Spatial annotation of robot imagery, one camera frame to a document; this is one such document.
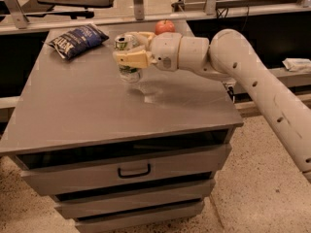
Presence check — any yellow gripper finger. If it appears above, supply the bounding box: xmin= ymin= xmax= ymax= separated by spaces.
xmin=113 ymin=50 xmax=154 ymax=69
xmin=130 ymin=31 xmax=156 ymax=49

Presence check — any silver green 7up can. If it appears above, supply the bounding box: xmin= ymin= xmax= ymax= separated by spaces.
xmin=115 ymin=33 xmax=142 ymax=83

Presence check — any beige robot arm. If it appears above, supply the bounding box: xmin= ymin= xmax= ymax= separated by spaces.
xmin=113 ymin=29 xmax=311 ymax=182

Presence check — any red apple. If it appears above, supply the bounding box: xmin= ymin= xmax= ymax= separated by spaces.
xmin=155 ymin=19 xmax=175 ymax=35

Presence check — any blue chip bag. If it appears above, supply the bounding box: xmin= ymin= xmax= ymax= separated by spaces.
xmin=48 ymin=24 xmax=109 ymax=60

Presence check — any black office chair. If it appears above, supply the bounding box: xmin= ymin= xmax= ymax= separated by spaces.
xmin=0 ymin=0 xmax=115 ymax=20

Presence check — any grey drawer cabinet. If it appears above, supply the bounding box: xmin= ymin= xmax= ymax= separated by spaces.
xmin=0 ymin=42 xmax=242 ymax=224

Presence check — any top grey drawer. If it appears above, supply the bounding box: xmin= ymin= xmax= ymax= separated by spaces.
xmin=21 ymin=144 xmax=231 ymax=196

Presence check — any grey drawer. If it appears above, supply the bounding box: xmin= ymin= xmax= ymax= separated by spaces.
xmin=75 ymin=200 xmax=204 ymax=233
xmin=55 ymin=179 xmax=215 ymax=218
xmin=21 ymin=144 xmax=231 ymax=196

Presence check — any white crumpled cloth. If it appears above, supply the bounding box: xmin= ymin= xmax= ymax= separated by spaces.
xmin=283 ymin=58 xmax=311 ymax=73

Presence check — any middle grey drawer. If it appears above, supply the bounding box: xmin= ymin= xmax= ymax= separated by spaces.
xmin=55 ymin=179 xmax=215 ymax=218

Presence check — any bottom grey drawer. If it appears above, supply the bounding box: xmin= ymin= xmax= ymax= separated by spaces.
xmin=75 ymin=200 xmax=204 ymax=233

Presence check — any black drawer handle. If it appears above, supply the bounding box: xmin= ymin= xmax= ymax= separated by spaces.
xmin=118 ymin=164 xmax=152 ymax=179

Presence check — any metal frame railing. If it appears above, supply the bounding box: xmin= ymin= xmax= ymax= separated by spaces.
xmin=0 ymin=0 xmax=310 ymax=35

